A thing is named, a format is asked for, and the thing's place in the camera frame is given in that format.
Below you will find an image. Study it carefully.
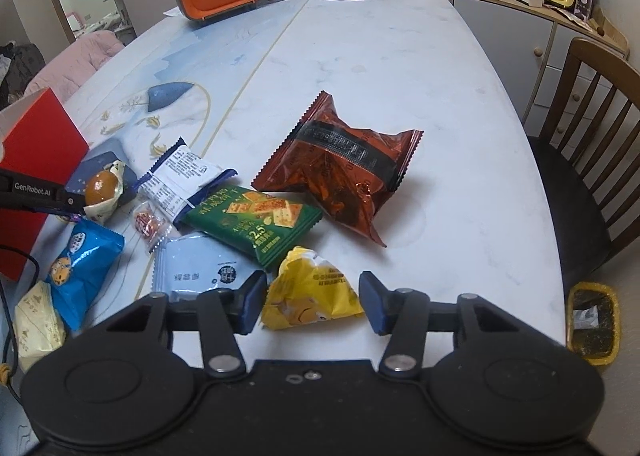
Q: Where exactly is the yellow snack packet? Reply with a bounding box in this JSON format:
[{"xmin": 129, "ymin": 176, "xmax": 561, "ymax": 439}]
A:
[{"xmin": 260, "ymin": 246, "xmax": 365, "ymax": 332}]

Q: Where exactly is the brown pastry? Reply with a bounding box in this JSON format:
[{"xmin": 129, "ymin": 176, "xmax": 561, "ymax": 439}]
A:
[{"xmin": 81, "ymin": 160, "xmax": 127, "ymax": 225}]

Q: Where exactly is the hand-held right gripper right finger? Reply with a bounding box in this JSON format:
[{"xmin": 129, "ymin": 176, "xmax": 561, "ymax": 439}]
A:
[{"xmin": 359, "ymin": 271, "xmax": 524, "ymax": 381}]

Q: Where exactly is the pale blue snack packet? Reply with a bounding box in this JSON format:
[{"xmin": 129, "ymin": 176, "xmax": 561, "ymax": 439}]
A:
[{"xmin": 152, "ymin": 233, "xmax": 262, "ymax": 305}]

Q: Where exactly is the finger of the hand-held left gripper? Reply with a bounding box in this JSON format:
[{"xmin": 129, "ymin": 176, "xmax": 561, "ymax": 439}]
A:
[{"xmin": 35, "ymin": 190, "xmax": 88, "ymax": 217}]

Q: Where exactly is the cream snack packet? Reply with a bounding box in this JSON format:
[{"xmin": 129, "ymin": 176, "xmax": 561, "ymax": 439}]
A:
[{"xmin": 13, "ymin": 280, "xmax": 69, "ymax": 375}]

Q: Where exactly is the white and blue snack packet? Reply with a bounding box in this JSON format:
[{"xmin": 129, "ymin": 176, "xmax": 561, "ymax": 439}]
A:
[{"xmin": 137, "ymin": 137, "xmax": 237, "ymax": 233}]

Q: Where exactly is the wooden chair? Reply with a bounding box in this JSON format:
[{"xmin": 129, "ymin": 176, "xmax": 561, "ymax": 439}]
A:
[{"xmin": 521, "ymin": 37, "xmax": 640, "ymax": 297}]

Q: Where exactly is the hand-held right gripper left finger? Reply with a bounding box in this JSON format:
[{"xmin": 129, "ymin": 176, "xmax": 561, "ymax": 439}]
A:
[{"xmin": 101, "ymin": 270, "xmax": 268, "ymax": 380}]

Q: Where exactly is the red-brown foil snack bag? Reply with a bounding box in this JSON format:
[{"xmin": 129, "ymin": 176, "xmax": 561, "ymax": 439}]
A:
[{"xmin": 251, "ymin": 90, "xmax": 425, "ymax": 248}]

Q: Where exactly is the pink jacket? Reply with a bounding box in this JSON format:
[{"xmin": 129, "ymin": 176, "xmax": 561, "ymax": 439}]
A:
[{"xmin": 24, "ymin": 30, "xmax": 126, "ymax": 102}]

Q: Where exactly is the red cardboard box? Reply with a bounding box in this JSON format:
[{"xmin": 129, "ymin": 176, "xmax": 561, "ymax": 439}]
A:
[{"xmin": 0, "ymin": 88, "xmax": 91, "ymax": 283}]

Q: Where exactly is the dark clothes pile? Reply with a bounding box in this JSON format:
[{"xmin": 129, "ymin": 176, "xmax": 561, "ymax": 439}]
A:
[{"xmin": 0, "ymin": 42, "xmax": 47, "ymax": 107}]

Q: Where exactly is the small red candy packet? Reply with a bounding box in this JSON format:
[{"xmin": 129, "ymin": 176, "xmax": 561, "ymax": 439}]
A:
[{"xmin": 132, "ymin": 200, "xmax": 172, "ymax": 255}]

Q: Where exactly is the yellow trash bin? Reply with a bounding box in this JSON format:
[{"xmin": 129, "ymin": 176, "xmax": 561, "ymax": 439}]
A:
[{"xmin": 566, "ymin": 282, "xmax": 621, "ymax": 367}]

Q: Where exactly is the wooden cabinet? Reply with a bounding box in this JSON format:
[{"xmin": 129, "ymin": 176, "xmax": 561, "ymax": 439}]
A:
[{"xmin": 429, "ymin": 0, "xmax": 632, "ymax": 137}]

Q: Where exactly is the green cracker packet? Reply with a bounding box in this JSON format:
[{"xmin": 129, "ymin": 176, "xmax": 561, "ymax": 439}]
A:
[{"xmin": 184, "ymin": 185, "xmax": 324, "ymax": 272}]

